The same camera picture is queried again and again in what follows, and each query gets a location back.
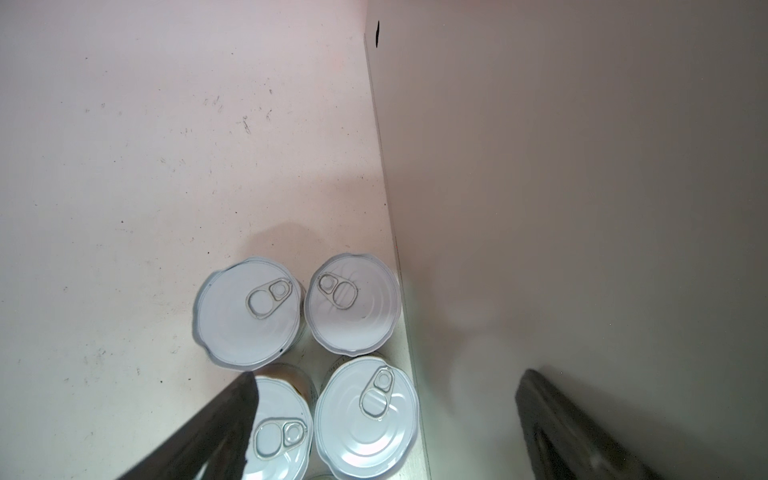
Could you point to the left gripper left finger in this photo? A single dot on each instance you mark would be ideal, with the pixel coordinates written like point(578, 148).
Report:
point(212, 444)

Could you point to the can far near cabinet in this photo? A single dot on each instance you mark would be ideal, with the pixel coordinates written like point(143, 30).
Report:
point(353, 304)

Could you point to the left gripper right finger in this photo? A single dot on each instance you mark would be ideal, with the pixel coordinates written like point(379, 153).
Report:
point(563, 442)

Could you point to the can mid near cabinet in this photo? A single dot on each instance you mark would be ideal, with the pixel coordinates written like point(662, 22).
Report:
point(366, 419)

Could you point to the grey metal cabinet counter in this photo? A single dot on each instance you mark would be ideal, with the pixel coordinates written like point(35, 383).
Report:
point(580, 188)

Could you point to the can far left column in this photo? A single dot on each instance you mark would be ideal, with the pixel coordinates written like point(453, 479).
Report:
point(248, 315)

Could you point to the can mid left column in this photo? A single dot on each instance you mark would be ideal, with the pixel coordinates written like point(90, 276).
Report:
point(281, 439)

